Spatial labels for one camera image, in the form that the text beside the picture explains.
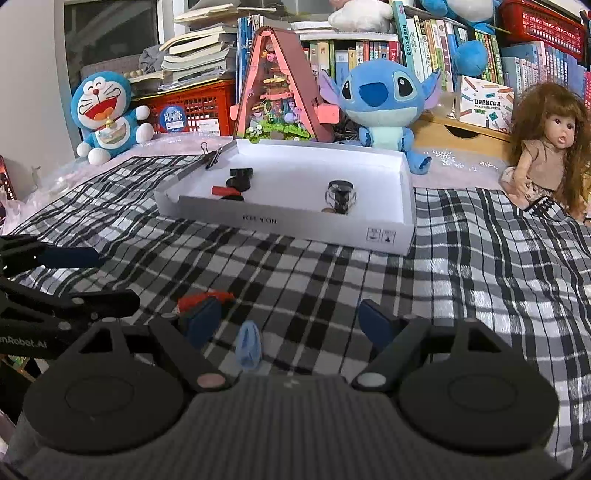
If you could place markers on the pink bunny plush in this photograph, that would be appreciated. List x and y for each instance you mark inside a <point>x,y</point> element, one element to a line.
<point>360,14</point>

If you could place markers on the wooden drawer box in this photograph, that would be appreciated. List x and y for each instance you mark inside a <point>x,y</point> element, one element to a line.
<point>443,134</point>

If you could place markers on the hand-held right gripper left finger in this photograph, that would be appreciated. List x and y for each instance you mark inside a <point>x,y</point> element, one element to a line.
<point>202,323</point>

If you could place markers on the stack of loose books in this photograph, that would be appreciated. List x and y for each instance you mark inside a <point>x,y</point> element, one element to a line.
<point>198,55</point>

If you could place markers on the row of shelf books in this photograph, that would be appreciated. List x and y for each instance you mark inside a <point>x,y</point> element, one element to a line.
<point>425,46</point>

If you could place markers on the blue upright books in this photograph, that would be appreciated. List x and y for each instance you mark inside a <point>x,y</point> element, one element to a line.
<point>244,50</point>

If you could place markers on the blue alien plush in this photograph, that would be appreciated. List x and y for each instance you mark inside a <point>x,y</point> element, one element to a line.
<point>383,101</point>

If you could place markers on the red plastic basket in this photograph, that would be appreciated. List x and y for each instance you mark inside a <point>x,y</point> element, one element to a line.
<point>540,21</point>

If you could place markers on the clear plastic sheet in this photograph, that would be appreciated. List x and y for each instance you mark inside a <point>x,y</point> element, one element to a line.
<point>55,184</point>

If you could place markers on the pink triangular miniature house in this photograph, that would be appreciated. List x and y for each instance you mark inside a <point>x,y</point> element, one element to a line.
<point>277,87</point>

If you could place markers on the dark printed box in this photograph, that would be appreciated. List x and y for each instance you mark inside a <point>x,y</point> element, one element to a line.
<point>7,182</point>

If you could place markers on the blue robot cat plush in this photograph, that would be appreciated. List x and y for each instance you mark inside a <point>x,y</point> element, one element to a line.
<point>108,115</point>

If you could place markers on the black red spring clamp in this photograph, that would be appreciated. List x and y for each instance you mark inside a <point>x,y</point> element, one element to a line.
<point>238,182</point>
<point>203,297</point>

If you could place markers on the white printed carton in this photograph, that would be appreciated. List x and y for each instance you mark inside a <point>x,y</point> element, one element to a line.
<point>485,104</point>

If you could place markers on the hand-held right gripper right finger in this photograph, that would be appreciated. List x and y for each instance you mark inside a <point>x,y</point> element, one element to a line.
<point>378,323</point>

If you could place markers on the large black binder clip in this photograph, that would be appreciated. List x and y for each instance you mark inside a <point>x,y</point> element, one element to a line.
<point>341,196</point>

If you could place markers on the red plastic crate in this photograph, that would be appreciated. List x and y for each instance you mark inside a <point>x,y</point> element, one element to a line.
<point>203,104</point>

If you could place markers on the white cardboard box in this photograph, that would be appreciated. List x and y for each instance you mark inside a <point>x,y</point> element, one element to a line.
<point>286,184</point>

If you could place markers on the small black binder clip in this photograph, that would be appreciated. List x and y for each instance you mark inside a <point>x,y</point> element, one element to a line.
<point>211,157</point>

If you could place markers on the large blue plush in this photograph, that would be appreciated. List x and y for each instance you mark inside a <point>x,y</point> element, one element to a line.
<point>471,50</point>

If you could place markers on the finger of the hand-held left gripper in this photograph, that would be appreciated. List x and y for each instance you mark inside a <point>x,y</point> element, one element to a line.
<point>101,304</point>
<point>74,257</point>

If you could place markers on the long-haired baby doll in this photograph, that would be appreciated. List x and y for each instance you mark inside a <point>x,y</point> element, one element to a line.
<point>549,152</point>

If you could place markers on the black white checkered blanket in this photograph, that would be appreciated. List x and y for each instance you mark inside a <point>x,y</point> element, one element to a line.
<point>461,277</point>

